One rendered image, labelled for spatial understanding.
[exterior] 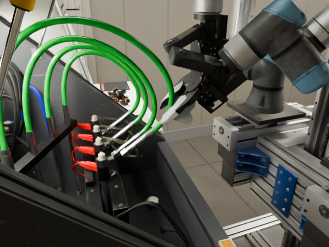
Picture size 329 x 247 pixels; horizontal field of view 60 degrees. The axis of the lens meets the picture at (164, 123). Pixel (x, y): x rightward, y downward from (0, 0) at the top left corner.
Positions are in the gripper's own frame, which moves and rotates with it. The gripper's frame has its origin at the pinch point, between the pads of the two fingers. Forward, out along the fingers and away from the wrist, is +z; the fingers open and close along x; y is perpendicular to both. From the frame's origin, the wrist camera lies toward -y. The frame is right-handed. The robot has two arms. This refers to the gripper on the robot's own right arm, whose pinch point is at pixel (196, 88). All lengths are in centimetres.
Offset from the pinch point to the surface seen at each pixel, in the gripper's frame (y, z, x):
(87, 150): -32.1, 13.8, -2.4
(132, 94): -7, 23, 67
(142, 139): -19.0, 7.2, -13.0
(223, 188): 70, 121, 96
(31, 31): -39.3, -18.4, -12.7
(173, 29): 55, 5, 188
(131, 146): -21.6, 8.9, -12.8
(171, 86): -11.9, -5.3, -13.0
